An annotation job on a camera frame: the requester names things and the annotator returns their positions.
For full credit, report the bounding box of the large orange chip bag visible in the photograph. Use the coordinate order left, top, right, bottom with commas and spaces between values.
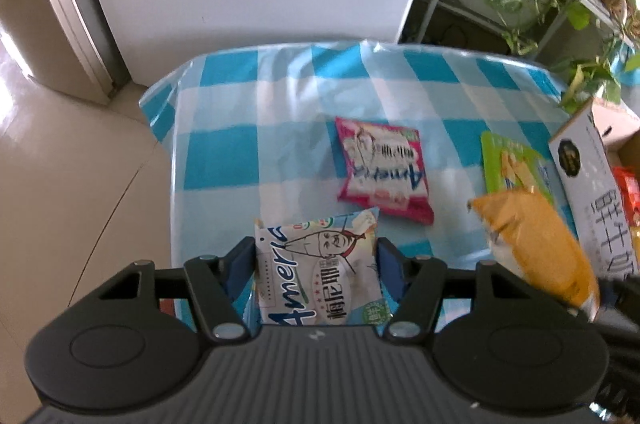
468, 189, 600, 320

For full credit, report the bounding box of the cardboard milk box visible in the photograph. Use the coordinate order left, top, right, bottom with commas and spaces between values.
548, 98, 639, 279

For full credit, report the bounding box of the blue white snack packet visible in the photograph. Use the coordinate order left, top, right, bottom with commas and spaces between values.
255, 208, 390, 326

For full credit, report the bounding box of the green cracker packet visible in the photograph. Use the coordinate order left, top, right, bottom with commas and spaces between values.
480, 132, 554, 204

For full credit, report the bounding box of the pink white snack packet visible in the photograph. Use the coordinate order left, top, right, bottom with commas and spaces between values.
335, 118, 435, 226

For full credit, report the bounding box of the blue white checkered tablecloth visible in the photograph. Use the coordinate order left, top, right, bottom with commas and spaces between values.
140, 40, 567, 269

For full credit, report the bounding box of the red snack packet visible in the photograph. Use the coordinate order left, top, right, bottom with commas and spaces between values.
612, 166, 640, 227

